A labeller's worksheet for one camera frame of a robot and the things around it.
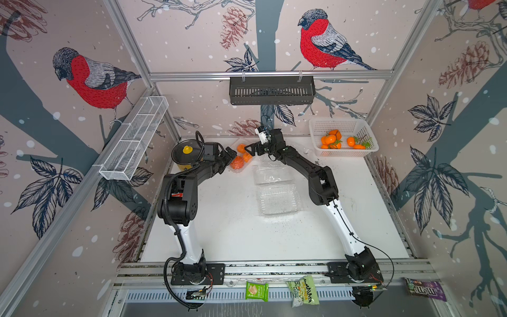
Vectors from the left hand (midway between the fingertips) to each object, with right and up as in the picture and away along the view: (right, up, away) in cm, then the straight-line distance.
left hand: (236, 152), depth 100 cm
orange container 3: (+65, +6, +11) cm, 66 cm away
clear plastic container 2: (+5, +6, +11) cm, 13 cm away
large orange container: (+1, -5, +1) cm, 5 cm away
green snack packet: (+11, -50, -31) cm, 60 cm away
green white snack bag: (+28, -50, -31) cm, 65 cm away
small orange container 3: (+55, +4, +8) cm, 56 cm away
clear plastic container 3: (+22, -12, +4) cm, 25 cm away
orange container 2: (+49, +4, +10) cm, 50 cm away
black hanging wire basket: (+17, +34, +4) cm, 38 cm away
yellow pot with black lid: (-24, 0, -2) cm, 24 cm away
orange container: (+51, +7, +8) cm, 52 cm away
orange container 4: (+68, +3, +8) cm, 69 cm away
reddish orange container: (+58, +12, +14) cm, 61 cm away
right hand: (+8, +5, +6) cm, 11 cm away
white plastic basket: (+62, +9, +16) cm, 65 cm away
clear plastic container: (+21, -23, -5) cm, 32 cm away
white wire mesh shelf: (-40, +19, -10) cm, 45 cm away
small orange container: (+2, +3, +12) cm, 12 cm away
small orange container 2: (+5, -3, +5) cm, 8 cm away
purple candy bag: (+73, -49, -31) cm, 93 cm away
